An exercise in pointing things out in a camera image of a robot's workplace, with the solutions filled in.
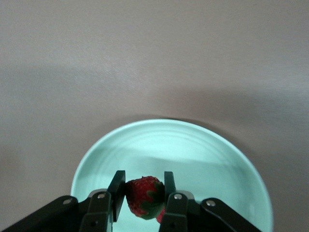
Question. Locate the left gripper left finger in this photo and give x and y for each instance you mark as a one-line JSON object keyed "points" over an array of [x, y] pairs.
{"points": [[101, 207]]}

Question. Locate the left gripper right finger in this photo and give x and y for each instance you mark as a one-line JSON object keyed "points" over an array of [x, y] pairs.
{"points": [[177, 210]]}

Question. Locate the red strawberry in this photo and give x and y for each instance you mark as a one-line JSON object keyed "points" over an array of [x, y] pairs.
{"points": [[160, 216], [140, 193]]}

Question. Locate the pale green plate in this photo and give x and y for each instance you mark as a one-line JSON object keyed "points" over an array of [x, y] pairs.
{"points": [[193, 157]]}

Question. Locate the brown table cover mat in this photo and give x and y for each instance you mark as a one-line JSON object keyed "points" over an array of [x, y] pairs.
{"points": [[72, 72]]}

